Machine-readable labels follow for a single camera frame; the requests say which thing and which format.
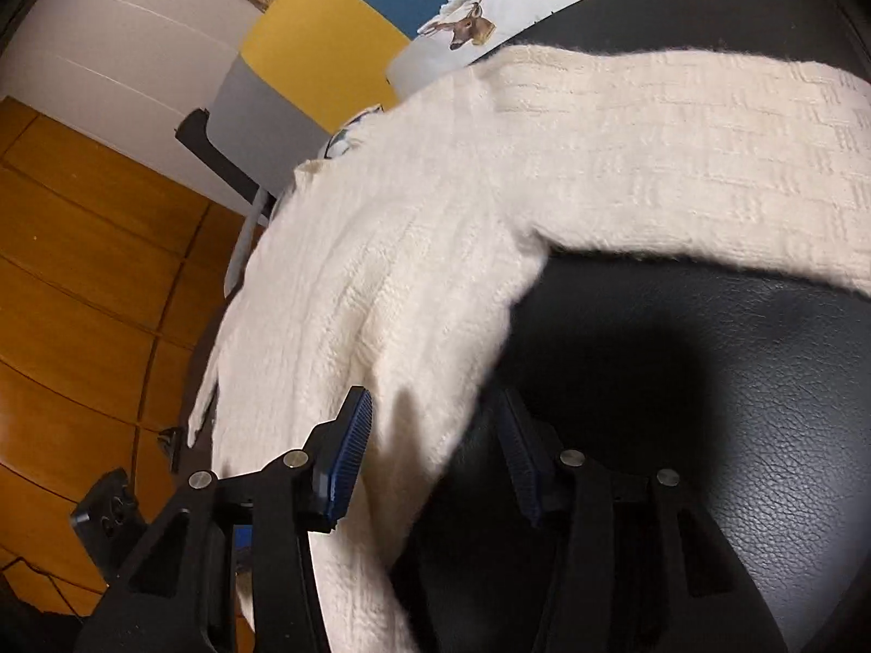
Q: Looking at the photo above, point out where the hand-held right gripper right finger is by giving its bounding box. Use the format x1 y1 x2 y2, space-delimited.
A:
493 387 790 653

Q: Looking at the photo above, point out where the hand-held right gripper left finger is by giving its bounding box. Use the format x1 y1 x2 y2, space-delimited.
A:
71 386 374 653

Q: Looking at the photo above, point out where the cream fluffy blanket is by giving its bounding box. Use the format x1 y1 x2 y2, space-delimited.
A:
187 44 871 653

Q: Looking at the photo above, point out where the light grey tubular armrest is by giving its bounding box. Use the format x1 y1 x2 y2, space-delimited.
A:
224 190 280 297

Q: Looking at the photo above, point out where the black device with round holes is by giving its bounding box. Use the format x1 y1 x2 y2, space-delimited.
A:
70 468 147 582

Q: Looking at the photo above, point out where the triangle pattern pillow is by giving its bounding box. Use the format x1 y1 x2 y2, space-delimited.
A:
325 105 385 159

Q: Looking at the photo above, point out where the grey yellow blue backrest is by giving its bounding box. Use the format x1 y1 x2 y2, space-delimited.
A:
211 0 522 201

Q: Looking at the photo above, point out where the white deer print pillow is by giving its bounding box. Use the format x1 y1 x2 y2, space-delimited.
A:
387 0 590 97

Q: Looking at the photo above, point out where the black cable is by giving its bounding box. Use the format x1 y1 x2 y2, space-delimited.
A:
0 554 89 620

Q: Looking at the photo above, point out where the black backrest bracket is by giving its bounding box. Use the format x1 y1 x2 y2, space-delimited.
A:
175 109 263 208

